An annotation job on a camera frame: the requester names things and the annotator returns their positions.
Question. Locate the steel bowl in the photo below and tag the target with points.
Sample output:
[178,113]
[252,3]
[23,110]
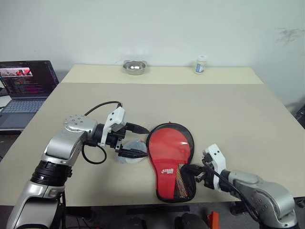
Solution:
[135,68]

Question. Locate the orange red clamp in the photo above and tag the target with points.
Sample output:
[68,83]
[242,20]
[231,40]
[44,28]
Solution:
[213,220]

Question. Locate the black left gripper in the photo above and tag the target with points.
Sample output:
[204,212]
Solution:
[116,139]

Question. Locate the small white bottle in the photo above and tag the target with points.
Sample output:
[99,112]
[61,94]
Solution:
[200,65]

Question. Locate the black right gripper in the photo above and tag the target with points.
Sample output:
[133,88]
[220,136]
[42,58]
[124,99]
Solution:
[209,175]

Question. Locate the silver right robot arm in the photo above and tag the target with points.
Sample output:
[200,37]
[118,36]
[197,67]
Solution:
[262,193]

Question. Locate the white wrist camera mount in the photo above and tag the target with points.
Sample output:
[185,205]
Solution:
[218,157]
[116,118]

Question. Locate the red table tennis paddle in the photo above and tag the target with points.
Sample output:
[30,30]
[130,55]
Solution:
[182,181]

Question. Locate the open grey laptop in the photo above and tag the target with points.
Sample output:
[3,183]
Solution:
[26,81]

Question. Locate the black red paddle case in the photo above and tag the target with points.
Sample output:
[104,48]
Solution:
[164,174]

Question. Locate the black caster wheel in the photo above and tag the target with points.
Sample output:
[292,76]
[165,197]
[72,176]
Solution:
[237,208]

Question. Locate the dark rounded shape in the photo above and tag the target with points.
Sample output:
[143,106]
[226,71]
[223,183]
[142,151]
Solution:
[190,221]

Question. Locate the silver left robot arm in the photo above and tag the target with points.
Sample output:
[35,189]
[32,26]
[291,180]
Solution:
[64,143]

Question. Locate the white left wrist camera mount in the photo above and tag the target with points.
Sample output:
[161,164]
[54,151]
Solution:
[116,118]

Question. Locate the white side desk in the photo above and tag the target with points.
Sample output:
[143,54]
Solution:
[3,101]

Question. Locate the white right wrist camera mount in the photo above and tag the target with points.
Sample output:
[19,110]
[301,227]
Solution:
[218,157]

